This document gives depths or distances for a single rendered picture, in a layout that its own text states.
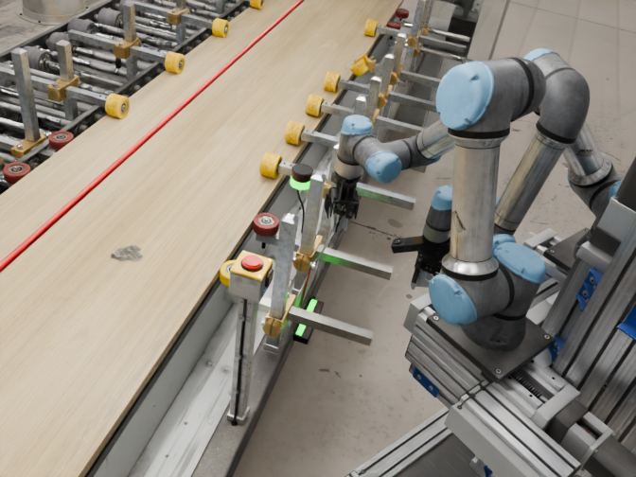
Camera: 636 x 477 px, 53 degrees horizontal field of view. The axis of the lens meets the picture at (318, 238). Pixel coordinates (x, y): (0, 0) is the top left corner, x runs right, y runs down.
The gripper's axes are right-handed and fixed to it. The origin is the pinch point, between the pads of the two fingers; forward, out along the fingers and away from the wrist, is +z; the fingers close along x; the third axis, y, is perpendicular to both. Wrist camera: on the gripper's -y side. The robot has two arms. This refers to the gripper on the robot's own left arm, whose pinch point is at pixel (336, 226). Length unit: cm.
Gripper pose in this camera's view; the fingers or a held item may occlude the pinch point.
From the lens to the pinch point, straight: 179.7
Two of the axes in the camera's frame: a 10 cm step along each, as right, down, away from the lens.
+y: 0.5, 6.3, -7.8
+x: 9.9, 0.7, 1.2
